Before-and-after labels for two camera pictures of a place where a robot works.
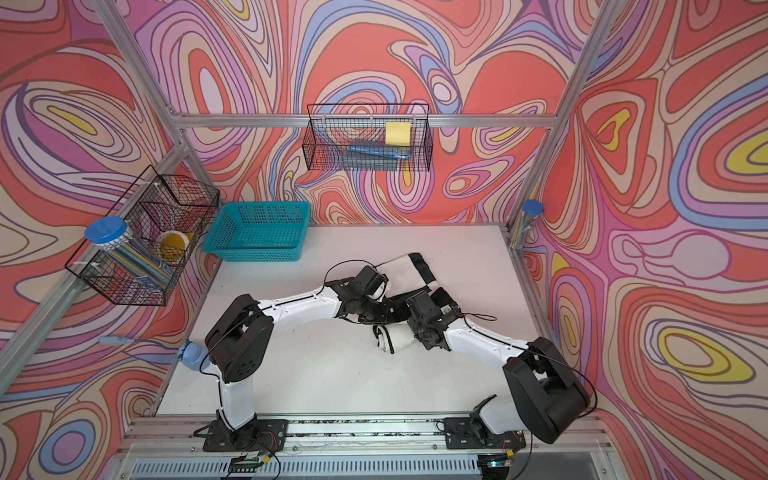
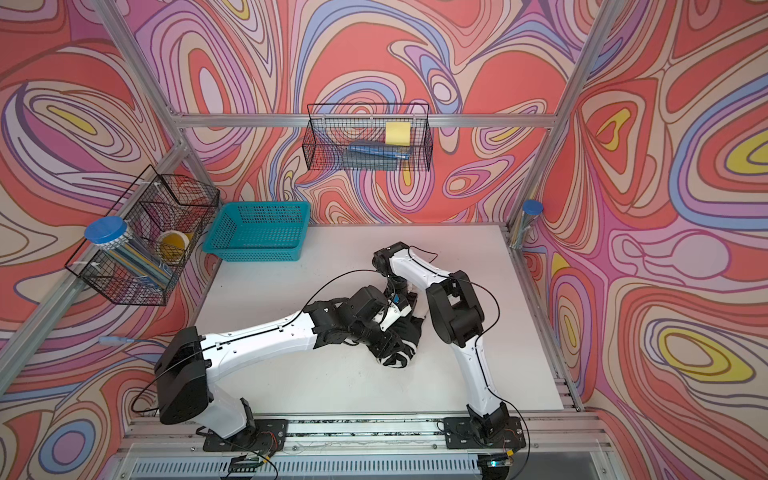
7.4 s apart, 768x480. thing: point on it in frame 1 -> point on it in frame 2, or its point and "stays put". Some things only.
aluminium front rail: [358, 449] stays put
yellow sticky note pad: [398, 133] stays put
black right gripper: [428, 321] -> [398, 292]
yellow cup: [171, 246] stays put
